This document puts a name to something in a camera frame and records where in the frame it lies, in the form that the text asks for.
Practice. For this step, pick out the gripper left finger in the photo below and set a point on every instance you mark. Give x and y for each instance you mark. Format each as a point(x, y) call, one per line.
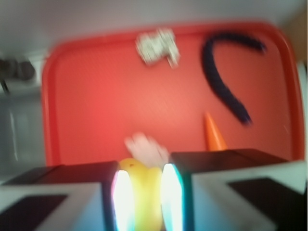
point(85, 197)

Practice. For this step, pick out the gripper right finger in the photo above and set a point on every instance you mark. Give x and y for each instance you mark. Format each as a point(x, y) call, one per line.
point(234, 190)

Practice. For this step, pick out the yellow rubber duck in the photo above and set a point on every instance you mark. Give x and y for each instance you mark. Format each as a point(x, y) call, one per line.
point(146, 184)

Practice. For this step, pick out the orange toy carrot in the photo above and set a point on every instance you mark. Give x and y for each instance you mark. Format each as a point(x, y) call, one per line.
point(213, 136)

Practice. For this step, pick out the pink plush bunny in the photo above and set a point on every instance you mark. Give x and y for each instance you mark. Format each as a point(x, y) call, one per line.
point(147, 150)

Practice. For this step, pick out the stainless steel sink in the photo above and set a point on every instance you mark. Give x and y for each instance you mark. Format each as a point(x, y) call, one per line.
point(21, 131)

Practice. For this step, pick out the red plastic tray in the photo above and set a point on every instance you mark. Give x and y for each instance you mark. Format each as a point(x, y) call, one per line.
point(97, 91)

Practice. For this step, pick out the grey faucet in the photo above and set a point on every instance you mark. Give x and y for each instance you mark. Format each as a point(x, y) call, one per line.
point(12, 69)

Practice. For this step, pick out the crumpled white paper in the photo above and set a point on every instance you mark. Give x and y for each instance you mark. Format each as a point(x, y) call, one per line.
point(157, 45)

